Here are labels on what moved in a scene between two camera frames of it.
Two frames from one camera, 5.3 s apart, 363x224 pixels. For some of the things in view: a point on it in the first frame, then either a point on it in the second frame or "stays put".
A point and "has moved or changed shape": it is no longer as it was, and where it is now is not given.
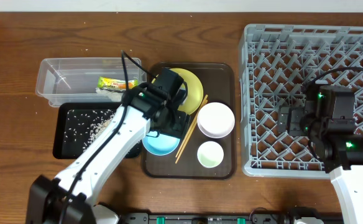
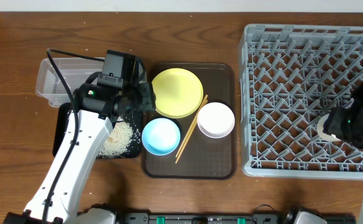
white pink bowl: [215, 120] stays put
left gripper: [181, 131] -> [148, 103]
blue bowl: [160, 144] stays put
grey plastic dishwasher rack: [276, 61] stays put
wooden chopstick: [191, 132] stays put
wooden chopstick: [191, 126] stays put
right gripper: [296, 114] -> [334, 125]
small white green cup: [210, 154] has moved or changed shape
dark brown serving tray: [207, 150] stays put
